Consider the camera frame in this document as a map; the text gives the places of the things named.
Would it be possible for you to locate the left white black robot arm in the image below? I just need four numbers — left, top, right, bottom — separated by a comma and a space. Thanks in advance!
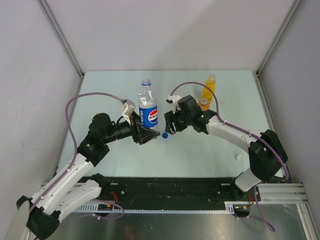
16, 112, 160, 240

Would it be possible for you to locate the yellow honey pomelo bottle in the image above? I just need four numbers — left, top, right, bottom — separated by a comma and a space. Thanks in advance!
200, 74, 216, 103

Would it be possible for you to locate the orange drink bottle white cap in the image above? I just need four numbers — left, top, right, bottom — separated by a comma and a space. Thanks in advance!
197, 97, 211, 111

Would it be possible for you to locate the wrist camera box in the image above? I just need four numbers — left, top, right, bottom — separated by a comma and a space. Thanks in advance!
166, 95, 182, 114
121, 99, 136, 124

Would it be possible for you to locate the clear pepsi bottle blue cap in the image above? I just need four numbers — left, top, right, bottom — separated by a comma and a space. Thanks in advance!
138, 79, 158, 130

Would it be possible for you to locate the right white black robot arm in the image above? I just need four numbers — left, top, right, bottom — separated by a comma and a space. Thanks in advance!
164, 95, 288, 201

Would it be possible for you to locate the white slotted cable duct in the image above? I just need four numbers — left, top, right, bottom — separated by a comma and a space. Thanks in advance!
73, 201, 251, 214

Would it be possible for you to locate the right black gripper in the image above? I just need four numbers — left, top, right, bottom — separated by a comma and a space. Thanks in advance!
164, 107, 193, 135

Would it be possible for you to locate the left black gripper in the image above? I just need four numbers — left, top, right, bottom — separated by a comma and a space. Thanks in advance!
102, 111, 160, 145

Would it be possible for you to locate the left aluminium frame post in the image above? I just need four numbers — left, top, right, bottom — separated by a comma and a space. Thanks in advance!
37, 0, 85, 77

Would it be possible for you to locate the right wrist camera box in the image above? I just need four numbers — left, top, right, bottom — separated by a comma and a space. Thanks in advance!
166, 95, 182, 114

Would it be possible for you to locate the aluminium frame post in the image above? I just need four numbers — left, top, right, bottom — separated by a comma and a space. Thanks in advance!
37, 0, 85, 77
256, 0, 305, 77

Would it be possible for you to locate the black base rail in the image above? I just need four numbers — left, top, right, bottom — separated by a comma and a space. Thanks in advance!
90, 174, 260, 210

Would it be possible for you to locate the right aluminium frame post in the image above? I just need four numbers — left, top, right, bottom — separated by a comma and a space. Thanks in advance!
256, 0, 305, 77

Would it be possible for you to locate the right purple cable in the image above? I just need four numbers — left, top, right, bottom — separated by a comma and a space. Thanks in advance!
169, 81, 290, 232

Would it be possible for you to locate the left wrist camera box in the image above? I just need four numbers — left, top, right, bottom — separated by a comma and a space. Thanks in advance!
121, 99, 136, 124

